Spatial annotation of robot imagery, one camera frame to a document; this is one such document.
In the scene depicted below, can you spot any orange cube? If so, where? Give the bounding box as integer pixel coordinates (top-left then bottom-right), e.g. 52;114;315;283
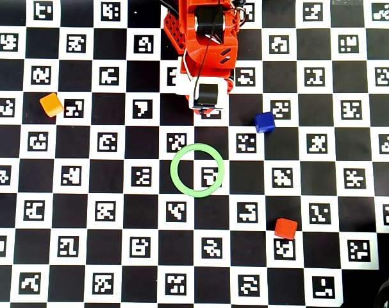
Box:
39;92;65;118

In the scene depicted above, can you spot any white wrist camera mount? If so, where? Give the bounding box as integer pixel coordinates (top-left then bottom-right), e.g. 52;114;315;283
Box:
175;74;229;112

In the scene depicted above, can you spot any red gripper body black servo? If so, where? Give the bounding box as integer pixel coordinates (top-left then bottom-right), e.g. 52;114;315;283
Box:
180;59;236;94

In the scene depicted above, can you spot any blue cube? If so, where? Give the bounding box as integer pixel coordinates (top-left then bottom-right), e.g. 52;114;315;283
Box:
253;111;276;134

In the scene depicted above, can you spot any red cube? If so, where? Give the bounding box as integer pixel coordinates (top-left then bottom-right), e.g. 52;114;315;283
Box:
274;218;299;241

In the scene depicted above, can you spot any thin black camera cable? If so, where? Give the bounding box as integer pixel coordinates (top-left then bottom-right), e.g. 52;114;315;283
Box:
194;6;226;97

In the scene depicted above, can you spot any green flat ring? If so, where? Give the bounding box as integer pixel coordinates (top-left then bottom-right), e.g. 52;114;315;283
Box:
170;143;226;198

